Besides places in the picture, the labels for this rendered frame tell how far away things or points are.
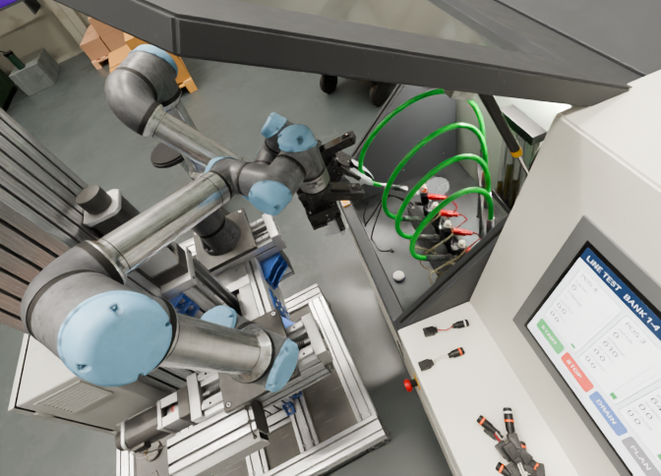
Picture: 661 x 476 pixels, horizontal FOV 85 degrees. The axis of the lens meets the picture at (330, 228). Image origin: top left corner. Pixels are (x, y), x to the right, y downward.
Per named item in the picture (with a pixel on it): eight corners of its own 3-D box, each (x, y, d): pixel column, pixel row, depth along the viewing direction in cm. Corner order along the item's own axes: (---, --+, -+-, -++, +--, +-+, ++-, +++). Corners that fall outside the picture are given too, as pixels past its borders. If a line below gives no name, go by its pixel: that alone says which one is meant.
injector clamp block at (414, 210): (411, 232, 140) (406, 207, 129) (435, 222, 140) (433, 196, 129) (454, 306, 118) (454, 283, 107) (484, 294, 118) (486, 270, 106)
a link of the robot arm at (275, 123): (265, 124, 110) (274, 104, 103) (296, 143, 113) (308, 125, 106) (256, 141, 105) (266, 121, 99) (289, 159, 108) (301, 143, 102)
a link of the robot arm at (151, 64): (199, 208, 134) (98, 70, 91) (213, 179, 142) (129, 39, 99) (227, 209, 131) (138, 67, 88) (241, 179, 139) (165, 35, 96)
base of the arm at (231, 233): (207, 263, 131) (192, 247, 124) (201, 234, 141) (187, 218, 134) (244, 243, 132) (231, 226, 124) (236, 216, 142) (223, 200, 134)
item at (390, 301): (343, 213, 161) (333, 189, 149) (352, 209, 161) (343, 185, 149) (399, 340, 120) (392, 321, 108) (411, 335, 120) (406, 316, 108)
